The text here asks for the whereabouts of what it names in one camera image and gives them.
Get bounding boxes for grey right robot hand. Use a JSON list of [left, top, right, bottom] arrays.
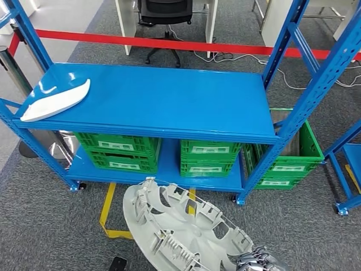
[[235, 247, 291, 271]]

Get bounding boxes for grey plastic wheel cover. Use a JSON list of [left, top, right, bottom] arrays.
[[123, 177, 255, 271]]

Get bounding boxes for blue metal shelf rack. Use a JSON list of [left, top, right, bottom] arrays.
[[324, 119, 361, 217], [0, 0, 361, 207]]

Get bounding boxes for white curved trim part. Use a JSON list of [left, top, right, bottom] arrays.
[[20, 78, 91, 123]]

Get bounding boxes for green plastic crate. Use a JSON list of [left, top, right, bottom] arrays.
[[74, 132, 162, 160], [180, 159, 239, 178], [243, 108, 325, 180], [254, 173, 304, 191], [179, 139, 243, 164], [88, 151, 158, 174]]

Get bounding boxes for yellow floor tape square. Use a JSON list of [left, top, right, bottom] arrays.
[[344, 164, 361, 195]]

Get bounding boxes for red barrier tape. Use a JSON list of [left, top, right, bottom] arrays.
[[8, 29, 361, 62]]

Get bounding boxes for black mesh office chair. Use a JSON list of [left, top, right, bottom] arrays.
[[137, 0, 194, 69]]

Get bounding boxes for black base stanchion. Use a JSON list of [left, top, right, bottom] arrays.
[[18, 140, 38, 159]]

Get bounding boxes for white floor cable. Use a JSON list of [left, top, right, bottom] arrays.
[[169, 26, 215, 63], [214, 52, 361, 90]]

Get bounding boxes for chrome stanchion post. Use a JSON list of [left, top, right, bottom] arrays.
[[10, 23, 26, 46], [0, 45, 81, 170]]

